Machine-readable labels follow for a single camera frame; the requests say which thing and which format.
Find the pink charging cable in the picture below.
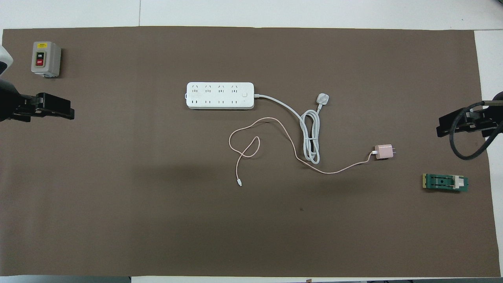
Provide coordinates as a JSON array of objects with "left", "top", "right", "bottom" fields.
[{"left": 229, "top": 117, "right": 378, "bottom": 187}]

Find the white power strip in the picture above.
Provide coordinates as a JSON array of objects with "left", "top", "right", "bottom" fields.
[{"left": 185, "top": 82, "right": 255, "bottom": 110}]

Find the grey on-off switch box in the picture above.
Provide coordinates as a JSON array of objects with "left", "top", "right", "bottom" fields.
[{"left": 31, "top": 41, "right": 62, "bottom": 78}]

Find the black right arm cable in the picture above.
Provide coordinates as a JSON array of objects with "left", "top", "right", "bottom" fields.
[{"left": 450, "top": 101, "right": 503, "bottom": 161}]

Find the pink charger adapter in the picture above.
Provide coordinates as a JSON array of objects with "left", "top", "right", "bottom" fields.
[{"left": 373, "top": 144, "right": 396, "bottom": 160}]

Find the white power cord with plug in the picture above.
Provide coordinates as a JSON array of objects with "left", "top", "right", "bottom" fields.
[{"left": 254, "top": 93, "right": 330, "bottom": 165}]

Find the green knife switch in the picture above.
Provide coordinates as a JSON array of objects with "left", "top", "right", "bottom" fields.
[{"left": 422, "top": 173, "right": 469, "bottom": 193}]

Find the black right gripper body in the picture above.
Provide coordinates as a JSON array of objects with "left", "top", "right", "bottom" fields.
[{"left": 481, "top": 91, "right": 503, "bottom": 138}]

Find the brown table mat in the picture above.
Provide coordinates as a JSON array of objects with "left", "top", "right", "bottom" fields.
[{"left": 0, "top": 26, "right": 501, "bottom": 278}]

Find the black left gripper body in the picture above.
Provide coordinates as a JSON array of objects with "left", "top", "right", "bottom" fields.
[{"left": 0, "top": 79, "right": 38, "bottom": 122}]

